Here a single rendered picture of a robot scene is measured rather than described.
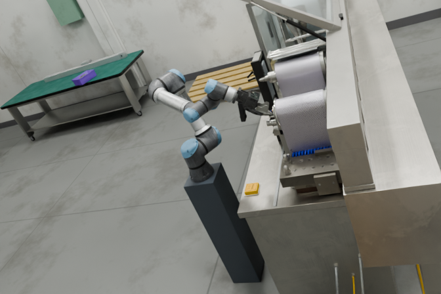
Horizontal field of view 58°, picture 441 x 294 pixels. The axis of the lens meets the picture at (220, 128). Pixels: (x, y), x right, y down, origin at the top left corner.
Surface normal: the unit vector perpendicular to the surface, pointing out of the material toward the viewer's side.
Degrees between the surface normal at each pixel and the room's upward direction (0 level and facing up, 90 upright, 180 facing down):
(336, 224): 90
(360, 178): 90
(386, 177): 0
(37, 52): 90
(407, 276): 0
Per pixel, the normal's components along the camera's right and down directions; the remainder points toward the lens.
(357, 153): -0.22, 0.54
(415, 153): -0.35, -0.82
